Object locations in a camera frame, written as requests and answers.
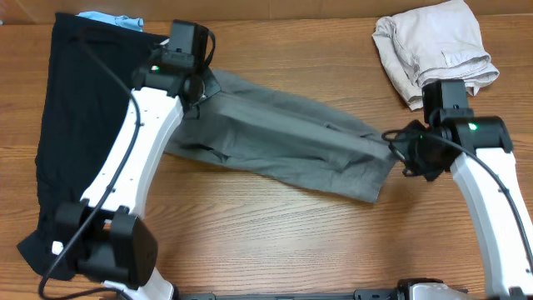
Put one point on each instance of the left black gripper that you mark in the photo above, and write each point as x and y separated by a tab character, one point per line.
210	85

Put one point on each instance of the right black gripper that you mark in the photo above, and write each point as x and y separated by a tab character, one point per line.
416	156

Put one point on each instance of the grey shorts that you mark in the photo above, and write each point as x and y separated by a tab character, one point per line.
290	138

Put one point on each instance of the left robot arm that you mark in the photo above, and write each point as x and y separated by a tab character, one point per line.
103	236

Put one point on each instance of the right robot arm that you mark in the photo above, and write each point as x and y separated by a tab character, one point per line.
478	152

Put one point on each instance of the light blue garment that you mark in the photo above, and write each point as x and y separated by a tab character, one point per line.
123	21

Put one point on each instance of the black garment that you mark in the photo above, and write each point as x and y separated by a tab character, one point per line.
83	112

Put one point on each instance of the folded beige shorts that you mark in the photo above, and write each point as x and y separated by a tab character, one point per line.
432	43

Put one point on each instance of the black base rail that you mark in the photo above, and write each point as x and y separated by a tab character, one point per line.
359	294

